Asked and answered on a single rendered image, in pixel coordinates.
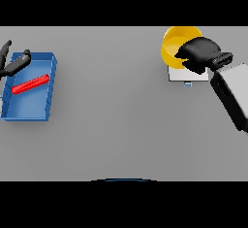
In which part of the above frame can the dark robot right hand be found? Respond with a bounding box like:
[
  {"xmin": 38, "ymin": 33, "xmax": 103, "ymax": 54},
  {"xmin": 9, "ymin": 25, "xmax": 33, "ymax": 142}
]
[{"xmin": 174, "ymin": 36, "xmax": 234, "ymax": 76}]

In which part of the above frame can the dark robot left hand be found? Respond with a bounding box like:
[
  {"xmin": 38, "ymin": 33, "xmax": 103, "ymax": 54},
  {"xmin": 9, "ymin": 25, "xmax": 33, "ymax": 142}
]
[{"xmin": 0, "ymin": 40, "xmax": 32, "ymax": 78}]

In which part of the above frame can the red beaker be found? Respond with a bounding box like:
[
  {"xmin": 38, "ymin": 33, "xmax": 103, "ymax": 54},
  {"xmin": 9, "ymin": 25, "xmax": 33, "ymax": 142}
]
[{"xmin": 11, "ymin": 73, "xmax": 50, "ymax": 95}]

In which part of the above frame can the yellow bowl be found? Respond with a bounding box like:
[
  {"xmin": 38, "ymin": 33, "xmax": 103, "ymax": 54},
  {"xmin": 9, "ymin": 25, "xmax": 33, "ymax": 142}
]
[{"xmin": 160, "ymin": 25, "xmax": 203, "ymax": 70}]

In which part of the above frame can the pale square measuring scale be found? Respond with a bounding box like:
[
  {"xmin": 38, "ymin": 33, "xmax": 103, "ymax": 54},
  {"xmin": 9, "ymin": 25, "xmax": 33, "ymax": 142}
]
[{"xmin": 167, "ymin": 64, "xmax": 210, "ymax": 87}]

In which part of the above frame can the blue tray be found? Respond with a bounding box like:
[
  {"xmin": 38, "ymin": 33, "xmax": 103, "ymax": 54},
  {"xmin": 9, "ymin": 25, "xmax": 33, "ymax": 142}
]
[{"xmin": 0, "ymin": 51, "xmax": 58, "ymax": 122}]

